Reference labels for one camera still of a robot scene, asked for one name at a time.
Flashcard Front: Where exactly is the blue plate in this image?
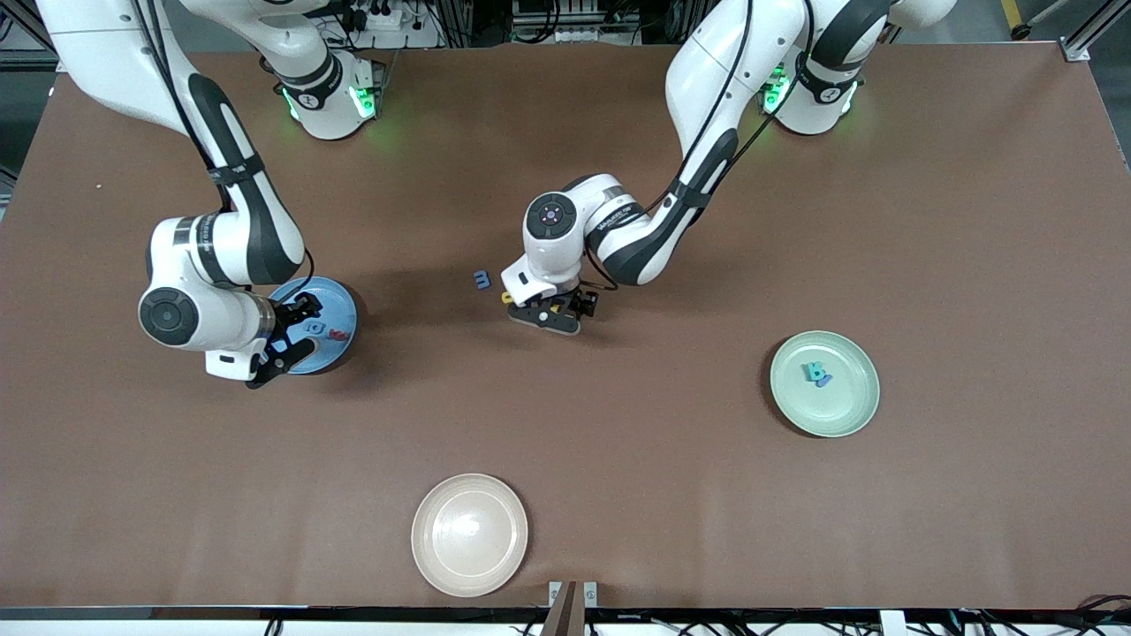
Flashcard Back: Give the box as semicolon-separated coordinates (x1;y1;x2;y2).
265;276;359;375

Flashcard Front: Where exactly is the small metal table bracket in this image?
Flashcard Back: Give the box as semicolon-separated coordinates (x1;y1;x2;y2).
548;580;599;610

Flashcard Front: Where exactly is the white power strip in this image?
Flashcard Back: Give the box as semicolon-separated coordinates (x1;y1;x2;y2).
340;0;404;33

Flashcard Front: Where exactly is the aluminium frame post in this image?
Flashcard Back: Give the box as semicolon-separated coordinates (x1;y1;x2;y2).
1060;0;1131;63

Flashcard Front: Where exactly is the beige plate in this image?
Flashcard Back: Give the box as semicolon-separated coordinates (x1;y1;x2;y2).
411;473;529;598

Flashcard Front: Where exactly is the light green plate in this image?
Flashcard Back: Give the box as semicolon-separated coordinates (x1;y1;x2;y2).
770;330;881;438

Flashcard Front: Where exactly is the brown wedge bar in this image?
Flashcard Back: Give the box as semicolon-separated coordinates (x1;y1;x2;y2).
541;580;586;636

